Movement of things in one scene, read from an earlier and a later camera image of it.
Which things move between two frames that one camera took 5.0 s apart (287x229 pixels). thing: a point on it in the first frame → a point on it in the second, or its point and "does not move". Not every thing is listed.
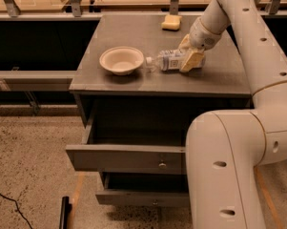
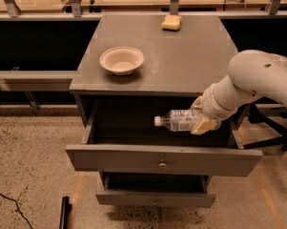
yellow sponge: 172,23 does not move
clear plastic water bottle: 168,60 → 175,120
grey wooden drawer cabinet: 136,131 does not move
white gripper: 202,36 → 214,105
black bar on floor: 66,207 does not move
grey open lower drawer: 144,189 does not move
